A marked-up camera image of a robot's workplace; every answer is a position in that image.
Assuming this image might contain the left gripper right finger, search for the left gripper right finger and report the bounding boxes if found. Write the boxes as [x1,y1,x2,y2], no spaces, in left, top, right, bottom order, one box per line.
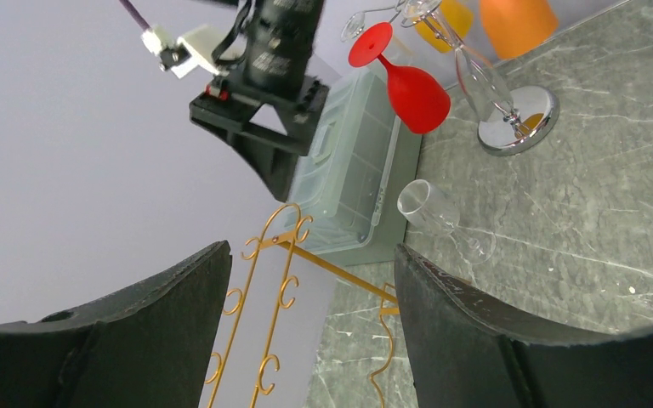
[394,244,653,407]

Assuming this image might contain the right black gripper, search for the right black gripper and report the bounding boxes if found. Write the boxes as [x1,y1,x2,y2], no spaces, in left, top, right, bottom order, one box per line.
[189,76,329,202]

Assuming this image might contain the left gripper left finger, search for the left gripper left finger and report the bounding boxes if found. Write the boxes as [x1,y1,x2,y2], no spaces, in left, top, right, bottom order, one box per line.
[0,241,232,407]

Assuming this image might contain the clear glass with red dots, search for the clear glass with red dots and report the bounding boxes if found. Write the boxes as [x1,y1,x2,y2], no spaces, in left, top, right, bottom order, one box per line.
[396,179,496,264]

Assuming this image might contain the red goblet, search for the red goblet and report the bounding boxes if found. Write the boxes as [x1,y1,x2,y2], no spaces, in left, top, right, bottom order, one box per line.
[348,22,451,134]

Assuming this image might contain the clear stemless glass front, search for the clear stemless glass front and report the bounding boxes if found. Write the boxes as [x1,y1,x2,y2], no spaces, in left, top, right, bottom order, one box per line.
[340,11,366,43]

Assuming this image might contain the yellow goblet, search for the yellow goblet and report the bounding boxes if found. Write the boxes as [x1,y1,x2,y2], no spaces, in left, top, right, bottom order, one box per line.
[413,0,475,54]

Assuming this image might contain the tall clear flute glass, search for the tall clear flute glass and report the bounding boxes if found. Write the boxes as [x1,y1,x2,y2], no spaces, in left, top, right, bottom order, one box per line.
[402,0,520,125]

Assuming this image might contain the silver wire glass rack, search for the silver wire glass rack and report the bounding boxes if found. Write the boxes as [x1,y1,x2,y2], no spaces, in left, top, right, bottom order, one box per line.
[355,0,561,157]

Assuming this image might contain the orange goblet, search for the orange goblet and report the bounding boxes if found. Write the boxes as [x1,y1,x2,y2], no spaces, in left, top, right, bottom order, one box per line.
[479,0,559,60]

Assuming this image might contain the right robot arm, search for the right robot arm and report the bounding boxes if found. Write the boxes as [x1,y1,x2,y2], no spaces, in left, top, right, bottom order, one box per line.
[190,1,329,202]

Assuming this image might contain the clear plastic storage box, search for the clear plastic storage box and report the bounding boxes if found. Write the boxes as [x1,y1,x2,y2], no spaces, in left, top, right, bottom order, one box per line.
[281,68,422,267]

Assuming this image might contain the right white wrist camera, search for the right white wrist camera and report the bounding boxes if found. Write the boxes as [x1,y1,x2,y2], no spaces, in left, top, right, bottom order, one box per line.
[140,25,229,79]

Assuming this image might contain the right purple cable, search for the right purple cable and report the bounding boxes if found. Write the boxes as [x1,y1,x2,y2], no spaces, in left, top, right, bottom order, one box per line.
[117,0,153,34]

